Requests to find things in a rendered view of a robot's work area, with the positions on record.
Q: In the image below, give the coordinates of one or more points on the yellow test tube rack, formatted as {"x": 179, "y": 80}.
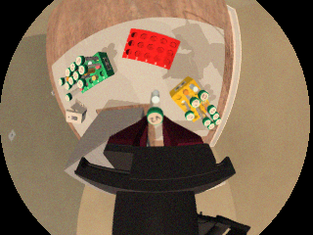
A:
{"x": 177, "y": 92}

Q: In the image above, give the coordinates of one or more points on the green test tube rack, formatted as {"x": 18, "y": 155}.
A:
{"x": 106, "y": 70}

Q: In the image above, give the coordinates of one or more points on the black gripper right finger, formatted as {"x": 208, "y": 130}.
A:
{"x": 177, "y": 135}

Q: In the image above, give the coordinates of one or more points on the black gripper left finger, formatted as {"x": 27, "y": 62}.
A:
{"x": 132, "y": 134}

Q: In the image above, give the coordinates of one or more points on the red test tube rack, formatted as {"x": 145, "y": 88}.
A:
{"x": 152, "y": 46}

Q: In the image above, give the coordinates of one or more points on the beige bench mat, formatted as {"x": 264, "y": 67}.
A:
{"x": 200, "y": 55}

